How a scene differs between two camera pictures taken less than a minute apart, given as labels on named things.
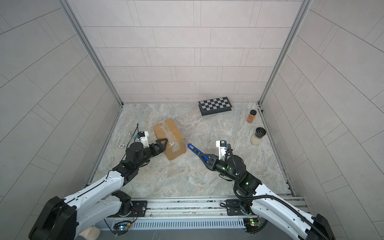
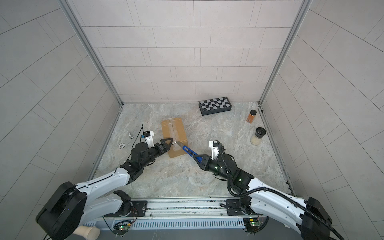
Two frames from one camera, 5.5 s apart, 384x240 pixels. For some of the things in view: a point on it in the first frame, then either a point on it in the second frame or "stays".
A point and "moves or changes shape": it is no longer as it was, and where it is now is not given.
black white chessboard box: [214, 105] stays
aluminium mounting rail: [198, 207] stays
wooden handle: [91, 233] stays
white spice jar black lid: [256, 139] stays
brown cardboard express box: [176, 144] moves or changes shape
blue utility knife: [198, 152] → [189, 151]
